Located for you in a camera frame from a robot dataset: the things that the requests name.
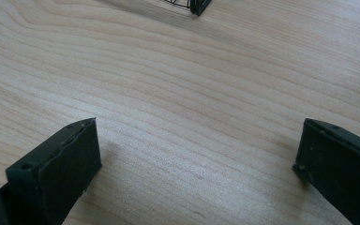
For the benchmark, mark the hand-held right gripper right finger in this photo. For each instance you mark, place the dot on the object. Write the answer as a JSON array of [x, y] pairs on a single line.
[[340, 168]]

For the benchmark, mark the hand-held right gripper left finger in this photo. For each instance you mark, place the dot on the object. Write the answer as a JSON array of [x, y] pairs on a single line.
[[59, 168]]

